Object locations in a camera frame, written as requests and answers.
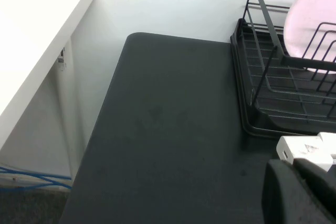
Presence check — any large white charger adapter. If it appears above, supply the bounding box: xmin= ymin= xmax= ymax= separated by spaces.
xmin=276 ymin=135 xmax=334 ymax=174

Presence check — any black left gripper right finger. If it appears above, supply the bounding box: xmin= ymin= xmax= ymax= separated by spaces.
xmin=293 ymin=157 xmax=336 ymax=224

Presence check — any blue cable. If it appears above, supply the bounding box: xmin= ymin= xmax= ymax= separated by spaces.
xmin=0 ymin=173 xmax=73 ymax=190
xmin=0 ymin=165 xmax=73 ymax=183

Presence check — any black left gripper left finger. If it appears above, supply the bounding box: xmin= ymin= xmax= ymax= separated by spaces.
xmin=262 ymin=158 xmax=328 ymax=224

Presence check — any pink plate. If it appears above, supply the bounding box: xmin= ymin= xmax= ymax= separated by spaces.
xmin=283 ymin=0 xmax=336 ymax=74

